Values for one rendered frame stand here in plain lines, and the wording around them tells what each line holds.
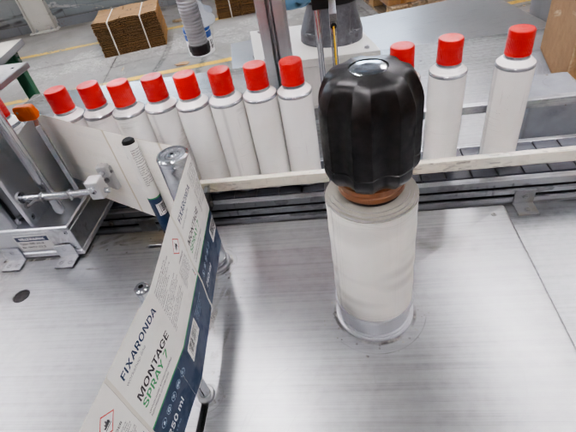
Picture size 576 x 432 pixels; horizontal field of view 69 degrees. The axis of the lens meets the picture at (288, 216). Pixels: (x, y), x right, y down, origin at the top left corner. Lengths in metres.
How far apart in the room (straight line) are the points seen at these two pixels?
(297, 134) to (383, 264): 0.31
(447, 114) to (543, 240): 0.23
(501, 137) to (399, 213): 0.37
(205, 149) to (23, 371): 0.38
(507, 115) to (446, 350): 0.36
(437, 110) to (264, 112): 0.25
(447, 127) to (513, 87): 0.10
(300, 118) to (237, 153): 0.12
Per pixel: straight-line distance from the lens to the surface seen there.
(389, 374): 0.48
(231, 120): 0.65
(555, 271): 0.67
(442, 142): 0.69
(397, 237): 0.38
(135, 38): 4.75
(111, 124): 0.73
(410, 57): 0.62
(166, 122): 0.68
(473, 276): 0.57
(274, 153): 0.67
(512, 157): 0.71
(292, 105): 0.62
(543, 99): 0.77
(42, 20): 6.64
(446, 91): 0.65
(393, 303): 0.45
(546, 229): 0.73
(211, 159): 0.69
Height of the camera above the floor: 1.31
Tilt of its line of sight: 41 degrees down
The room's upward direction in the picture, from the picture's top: 11 degrees counter-clockwise
